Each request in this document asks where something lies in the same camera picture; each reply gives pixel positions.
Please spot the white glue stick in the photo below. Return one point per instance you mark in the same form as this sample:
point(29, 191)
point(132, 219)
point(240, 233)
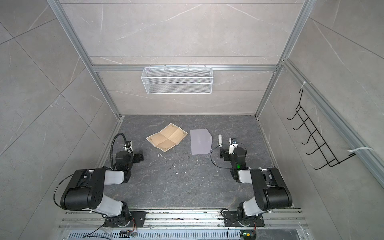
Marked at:
point(220, 140)

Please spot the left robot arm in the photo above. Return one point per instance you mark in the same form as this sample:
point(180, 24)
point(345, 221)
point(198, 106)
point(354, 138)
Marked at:
point(85, 190)

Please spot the aluminium rail frame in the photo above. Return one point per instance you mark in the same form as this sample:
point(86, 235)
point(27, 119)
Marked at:
point(217, 219)

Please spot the beige letter paper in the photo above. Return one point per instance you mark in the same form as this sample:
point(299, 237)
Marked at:
point(167, 138)

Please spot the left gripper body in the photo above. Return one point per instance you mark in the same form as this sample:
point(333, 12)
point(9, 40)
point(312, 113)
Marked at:
point(137, 156)

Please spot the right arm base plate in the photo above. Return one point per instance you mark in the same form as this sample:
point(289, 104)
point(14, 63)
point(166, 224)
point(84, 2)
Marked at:
point(232, 219)

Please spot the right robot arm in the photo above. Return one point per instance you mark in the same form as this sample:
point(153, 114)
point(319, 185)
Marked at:
point(269, 187)

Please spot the black wire hook rack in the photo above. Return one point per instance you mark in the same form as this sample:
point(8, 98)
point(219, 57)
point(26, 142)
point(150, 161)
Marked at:
point(315, 136)

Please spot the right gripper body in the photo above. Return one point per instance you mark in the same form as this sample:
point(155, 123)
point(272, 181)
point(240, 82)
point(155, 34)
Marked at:
point(226, 154)

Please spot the white vented cable duct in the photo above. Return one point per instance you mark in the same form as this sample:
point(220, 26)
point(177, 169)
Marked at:
point(159, 235)

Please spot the grey purple envelope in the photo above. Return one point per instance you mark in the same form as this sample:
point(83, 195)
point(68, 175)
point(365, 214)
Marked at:
point(201, 142)

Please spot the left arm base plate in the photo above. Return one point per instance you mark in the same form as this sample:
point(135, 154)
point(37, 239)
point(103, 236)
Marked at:
point(136, 218)

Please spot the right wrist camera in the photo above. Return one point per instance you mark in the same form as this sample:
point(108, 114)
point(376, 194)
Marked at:
point(233, 145)

